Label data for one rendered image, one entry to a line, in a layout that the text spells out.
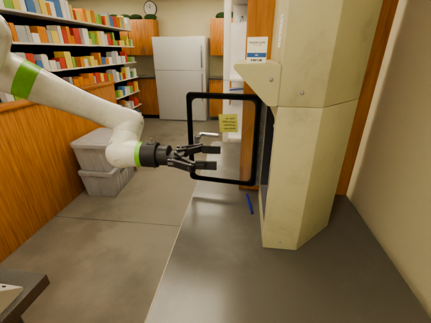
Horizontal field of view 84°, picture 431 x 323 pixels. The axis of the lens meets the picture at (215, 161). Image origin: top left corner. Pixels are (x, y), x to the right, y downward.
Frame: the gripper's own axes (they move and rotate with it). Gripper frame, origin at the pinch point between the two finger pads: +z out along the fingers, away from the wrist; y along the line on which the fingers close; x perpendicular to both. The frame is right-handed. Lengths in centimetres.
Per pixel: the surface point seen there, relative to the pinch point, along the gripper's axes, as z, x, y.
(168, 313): -7.6, 25.9, -39.7
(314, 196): 31.9, 6.9, -11.1
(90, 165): -153, 79, 142
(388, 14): 56, -45, 22
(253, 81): 11.1, -27.3, -14.4
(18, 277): -54, 26, -34
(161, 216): -69, 120, 114
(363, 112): 56, -12, 22
